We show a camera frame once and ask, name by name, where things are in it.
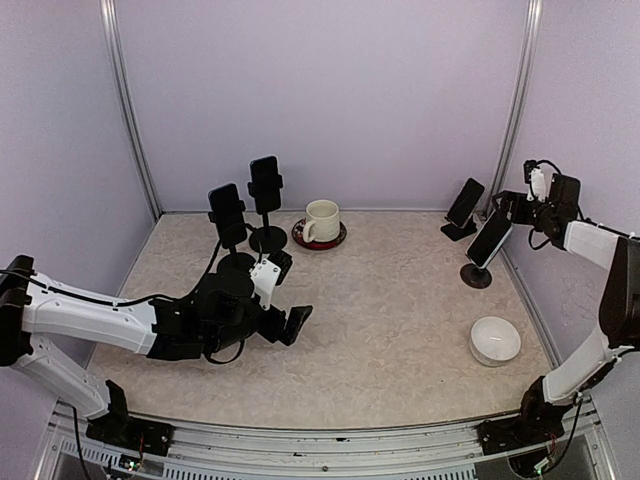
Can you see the white ceramic mug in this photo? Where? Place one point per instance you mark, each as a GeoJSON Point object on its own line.
{"type": "Point", "coordinates": [322, 223]}

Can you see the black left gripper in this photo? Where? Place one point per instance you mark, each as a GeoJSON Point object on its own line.
{"type": "Point", "coordinates": [273, 330]}

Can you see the black folding phone stand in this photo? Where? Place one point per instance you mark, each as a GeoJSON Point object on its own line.
{"type": "Point", "coordinates": [455, 234]}

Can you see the black phone crossing stack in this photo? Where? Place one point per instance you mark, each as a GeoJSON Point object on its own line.
{"type": "Point", "coordinates": [227, 213]}

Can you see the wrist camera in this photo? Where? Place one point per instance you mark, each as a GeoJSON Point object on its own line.
{"type": "Point", "coordinates": [269, 273]}
{"type": "Point", "coordinates": [535, 179]}

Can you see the tall black clamp phone stand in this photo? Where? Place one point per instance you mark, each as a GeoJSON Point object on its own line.
{"type": "Point", "coordinates": [268, 237]}

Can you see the light blue bottom phone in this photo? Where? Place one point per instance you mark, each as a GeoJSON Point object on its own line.
{"type": "Point", "coordinates": [489, 239]}

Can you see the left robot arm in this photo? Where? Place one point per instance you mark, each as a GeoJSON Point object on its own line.
{"type": "Point", "coordinates": [159, 327]}

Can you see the white bowl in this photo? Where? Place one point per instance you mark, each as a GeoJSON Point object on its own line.
{"type": "Point", "coordinates": [494, 341]}

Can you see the black plate phone stand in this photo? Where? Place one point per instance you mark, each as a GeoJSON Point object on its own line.
{"type": "Point", "coordinates": [475, 276]}

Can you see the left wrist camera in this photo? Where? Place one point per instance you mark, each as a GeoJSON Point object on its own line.
{"type": "Point", "coordinates": [269, 273]}

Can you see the short black phone stand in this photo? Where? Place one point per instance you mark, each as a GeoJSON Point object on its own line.
{"type": "Point", "coordinates": [236, 260]}

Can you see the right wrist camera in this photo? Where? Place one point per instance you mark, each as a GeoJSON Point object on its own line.
{"type": "Point", "coordinates": [535, 179]}

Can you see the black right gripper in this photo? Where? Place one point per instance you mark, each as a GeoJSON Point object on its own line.
{"type": "Point", "coordinates": [509, 196]}

